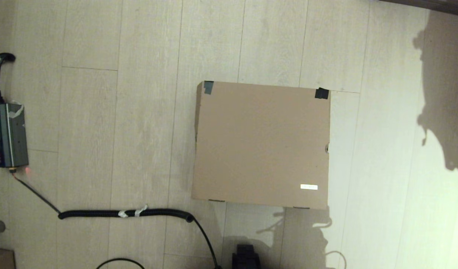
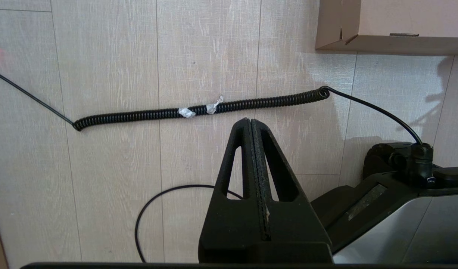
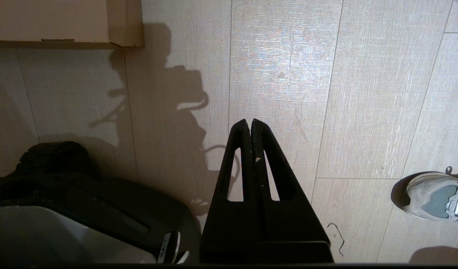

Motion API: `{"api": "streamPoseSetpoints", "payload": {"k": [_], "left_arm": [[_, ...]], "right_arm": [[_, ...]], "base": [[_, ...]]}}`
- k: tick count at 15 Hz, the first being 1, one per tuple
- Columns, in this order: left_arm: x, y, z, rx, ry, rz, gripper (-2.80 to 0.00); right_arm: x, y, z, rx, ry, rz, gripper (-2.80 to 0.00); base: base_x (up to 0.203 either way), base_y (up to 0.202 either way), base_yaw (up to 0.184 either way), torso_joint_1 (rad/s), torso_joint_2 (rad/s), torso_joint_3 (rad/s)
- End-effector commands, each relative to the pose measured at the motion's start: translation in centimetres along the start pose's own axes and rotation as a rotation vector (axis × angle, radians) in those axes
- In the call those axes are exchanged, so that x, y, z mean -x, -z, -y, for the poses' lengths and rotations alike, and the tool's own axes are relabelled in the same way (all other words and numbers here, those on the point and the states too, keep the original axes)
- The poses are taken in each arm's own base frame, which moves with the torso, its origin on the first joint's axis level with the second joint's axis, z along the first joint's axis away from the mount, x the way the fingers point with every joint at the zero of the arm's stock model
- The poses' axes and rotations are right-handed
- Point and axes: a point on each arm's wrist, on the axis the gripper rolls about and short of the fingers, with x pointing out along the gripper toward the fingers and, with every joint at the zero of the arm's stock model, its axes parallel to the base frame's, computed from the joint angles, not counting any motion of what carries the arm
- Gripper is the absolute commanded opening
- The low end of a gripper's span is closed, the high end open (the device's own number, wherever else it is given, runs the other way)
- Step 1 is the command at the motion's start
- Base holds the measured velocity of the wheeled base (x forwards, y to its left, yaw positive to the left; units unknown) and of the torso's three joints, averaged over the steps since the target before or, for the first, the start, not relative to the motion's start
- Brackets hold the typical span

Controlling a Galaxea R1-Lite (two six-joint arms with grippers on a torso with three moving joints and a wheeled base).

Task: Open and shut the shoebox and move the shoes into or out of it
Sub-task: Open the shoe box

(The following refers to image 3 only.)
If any brown cardboard shoe box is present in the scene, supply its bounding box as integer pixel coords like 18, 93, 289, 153
0, 0, 145, 49

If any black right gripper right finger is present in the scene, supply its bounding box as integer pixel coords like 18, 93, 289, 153
251, 118, 331, 243

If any black silver robot base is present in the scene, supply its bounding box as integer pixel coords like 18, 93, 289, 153
0, 141, 202, 266

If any grey worn sneaker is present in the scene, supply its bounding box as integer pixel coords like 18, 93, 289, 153
403, 171, 458, 224

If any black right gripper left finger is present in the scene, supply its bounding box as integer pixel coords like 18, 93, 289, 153
200, 119, 261, 263

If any thin loose thread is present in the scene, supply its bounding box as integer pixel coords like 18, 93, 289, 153
327, 223, 345, 257

